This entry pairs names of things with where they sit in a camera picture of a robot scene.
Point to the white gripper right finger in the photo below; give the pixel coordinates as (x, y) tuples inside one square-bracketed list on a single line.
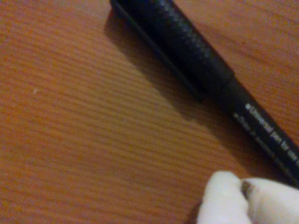
[(275, 205)]

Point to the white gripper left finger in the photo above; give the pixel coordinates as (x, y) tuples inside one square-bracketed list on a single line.
[(222, 200)]

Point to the black pen with red end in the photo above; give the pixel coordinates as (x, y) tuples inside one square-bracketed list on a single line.
[(187, 46)]

